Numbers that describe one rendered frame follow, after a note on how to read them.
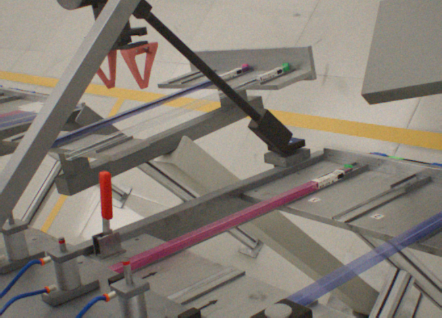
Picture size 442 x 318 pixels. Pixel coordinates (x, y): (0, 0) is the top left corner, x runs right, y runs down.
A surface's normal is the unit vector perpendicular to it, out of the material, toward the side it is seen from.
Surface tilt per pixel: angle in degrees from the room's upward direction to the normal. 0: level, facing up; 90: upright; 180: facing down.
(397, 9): 0
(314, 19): 0
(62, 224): 0
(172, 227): 90
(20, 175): 90
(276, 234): 90
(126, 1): 90
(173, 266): 44
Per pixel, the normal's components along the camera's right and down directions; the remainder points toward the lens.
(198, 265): -0.11, -0.95
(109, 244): 0.66, 0.15
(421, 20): -0.60, -0.50
